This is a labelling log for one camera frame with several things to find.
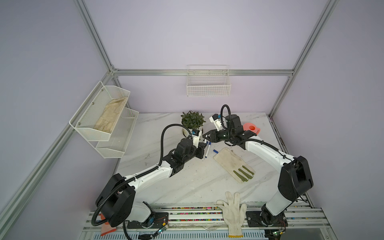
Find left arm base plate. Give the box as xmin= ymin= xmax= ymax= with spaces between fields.
xmin=125 ymin=213 xmax=169 ymax=229

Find white wire wall basket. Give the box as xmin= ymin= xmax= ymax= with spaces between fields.
xmin=187 ymin=65 xmax=232 ymax=97

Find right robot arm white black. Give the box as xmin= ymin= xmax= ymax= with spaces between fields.
xmin=203 ymin=114 xmax=314 ymax=226

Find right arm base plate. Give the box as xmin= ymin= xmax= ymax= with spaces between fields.
xmin=246 ymin=211 xmax=288 ymax=228

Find upper white mesh shelf basket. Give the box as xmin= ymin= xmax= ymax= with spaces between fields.
xmin=69 ymin=82 xmax=131 ymax=142

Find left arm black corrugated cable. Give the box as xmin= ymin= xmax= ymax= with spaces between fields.
xmin=90 ymin=123 xmax=193 ymax=240

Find white mesh shelf basket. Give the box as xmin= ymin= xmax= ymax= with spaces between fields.
xmin=96 ymin=108 xmax=139 ymax=159
xmin=69 ymin=82 xmax=131 ymax=142

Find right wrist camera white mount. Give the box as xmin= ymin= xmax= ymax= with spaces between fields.
xmin=209 ymin=114 xmax=224 ymax=131

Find white knit glove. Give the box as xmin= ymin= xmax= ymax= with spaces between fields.
xmin=215 ymin=192 xmax=247 ymax=238

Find red rubber glove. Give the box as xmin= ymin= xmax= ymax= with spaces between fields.
xmin=101 ymin=222 xmax=117 ymax=237

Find lower white mesh shelf basket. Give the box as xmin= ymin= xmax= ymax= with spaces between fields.
xmin=96 ymin=108 xmax=139 ymax=159

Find beige cloth in basket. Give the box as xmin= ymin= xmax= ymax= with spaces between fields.
xmin=94 ymin=97 xmax=128 ymax=134

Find pink watering can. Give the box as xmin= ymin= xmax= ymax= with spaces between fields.
xmin=243 ymin=123 xmax=261 ymax=135

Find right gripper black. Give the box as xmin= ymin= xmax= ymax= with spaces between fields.
xmin=201 ymin=128 xmax=233 ymax=144

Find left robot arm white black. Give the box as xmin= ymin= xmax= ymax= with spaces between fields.
xmin=91 ymin=138 xmax=207 ymax=228

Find potted green plant white pot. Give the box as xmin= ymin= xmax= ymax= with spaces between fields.
xmin=181 ymin=110 xmax=206 ymax=130

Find beige glove green fingers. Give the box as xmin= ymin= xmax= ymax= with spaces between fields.
xmin=214 ymin=148 xmax=255 ymax=183

